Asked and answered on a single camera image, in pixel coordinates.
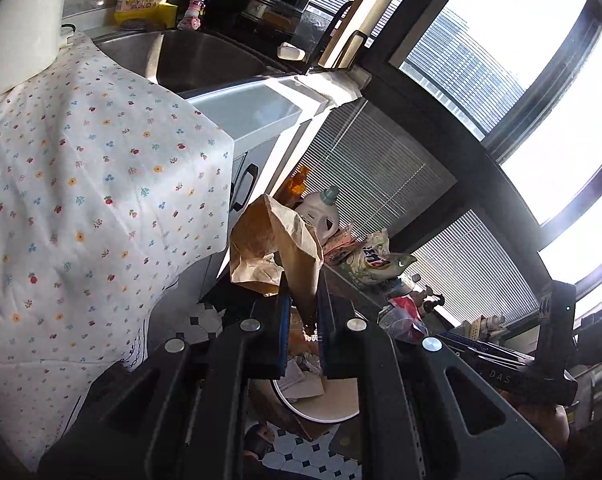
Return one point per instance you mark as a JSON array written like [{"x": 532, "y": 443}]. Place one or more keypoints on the wooden cutting board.
[{"x": 366, "y": 5}]

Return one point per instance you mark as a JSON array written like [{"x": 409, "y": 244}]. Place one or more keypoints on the white countertop appliance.
[{"x": 21, "y": 25}]

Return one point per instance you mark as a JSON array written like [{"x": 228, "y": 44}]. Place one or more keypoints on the red white snack packet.
[{"x": 406, "y": 316}]

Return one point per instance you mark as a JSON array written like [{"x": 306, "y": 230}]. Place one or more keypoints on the black framed window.
[{"x": 531, "y": 85}]

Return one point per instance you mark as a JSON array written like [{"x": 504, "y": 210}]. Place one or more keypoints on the wide white window blind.
[{"x": 381, "y": 175}]

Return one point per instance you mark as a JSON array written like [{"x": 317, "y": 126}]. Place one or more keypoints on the green white refill bag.
[{"x": 376, "y": 260}]

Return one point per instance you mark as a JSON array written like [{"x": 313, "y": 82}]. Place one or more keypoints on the brown pump bottle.
[{"x": 431, "y": 302}]

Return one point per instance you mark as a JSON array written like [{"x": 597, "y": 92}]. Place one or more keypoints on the pink figurine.
[{"x": 192, "y": 14}]

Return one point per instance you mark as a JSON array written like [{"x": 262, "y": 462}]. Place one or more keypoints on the orange liquid bottle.
[{"x": 297, "y": 187}]

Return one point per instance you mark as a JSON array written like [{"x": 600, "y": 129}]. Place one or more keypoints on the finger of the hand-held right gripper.
[{"x": 481, "y": 349}]

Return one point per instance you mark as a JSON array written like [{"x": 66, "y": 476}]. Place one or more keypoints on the black cutting board rack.
[{"x": 343, "y": 45}]

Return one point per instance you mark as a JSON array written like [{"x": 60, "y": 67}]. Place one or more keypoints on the brown paper bag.
[{"x": 301, "y": 255}]

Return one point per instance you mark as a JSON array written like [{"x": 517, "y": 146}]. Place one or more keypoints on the crumpled white paper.
[{"x": 303, "y": 385}]

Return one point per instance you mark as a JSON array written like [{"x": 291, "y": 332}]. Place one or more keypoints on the grey kitchen cabinet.
[{"x": 261, "y": 110}]

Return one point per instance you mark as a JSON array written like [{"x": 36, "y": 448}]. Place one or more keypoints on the narrow white window blind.
[{"x": 476, "y": 275}]

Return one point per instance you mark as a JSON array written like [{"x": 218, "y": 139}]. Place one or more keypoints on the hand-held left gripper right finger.
[{"x": 324, "y": 332}]

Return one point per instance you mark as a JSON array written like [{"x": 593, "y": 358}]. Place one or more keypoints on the orange snack packet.
[{"x": 338, "y": 245}]

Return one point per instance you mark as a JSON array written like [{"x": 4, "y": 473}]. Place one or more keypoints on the white soap bar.
[{"x": 291, "y": 52}]

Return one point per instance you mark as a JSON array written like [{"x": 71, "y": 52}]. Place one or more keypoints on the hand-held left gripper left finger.
[{"x": 284, "y": 332}]

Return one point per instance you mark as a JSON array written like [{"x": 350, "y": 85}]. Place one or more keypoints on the floral white tablecloth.
[{"x": 81, "y": 185}]

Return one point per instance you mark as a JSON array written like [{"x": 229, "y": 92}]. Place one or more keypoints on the round beige trash bin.
[{"x": 333, "y": 405}]

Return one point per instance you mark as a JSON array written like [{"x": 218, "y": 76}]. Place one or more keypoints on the small white bottle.
[{"x": 410, "y": 284}]

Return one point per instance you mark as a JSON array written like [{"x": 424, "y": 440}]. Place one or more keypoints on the stainless steel sink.
[{"x": 191, "y": 60}]

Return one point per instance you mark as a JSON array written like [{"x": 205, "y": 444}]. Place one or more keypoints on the aluminium foil ball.
[{"x": 308, "y": 362}]

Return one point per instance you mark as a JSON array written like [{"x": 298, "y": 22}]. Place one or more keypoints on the white paper towel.
[{"x": 341, "y": 85}]

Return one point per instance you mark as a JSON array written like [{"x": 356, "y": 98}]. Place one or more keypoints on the white laundry detergent bottle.
[{"x": 321, "y": 217}]

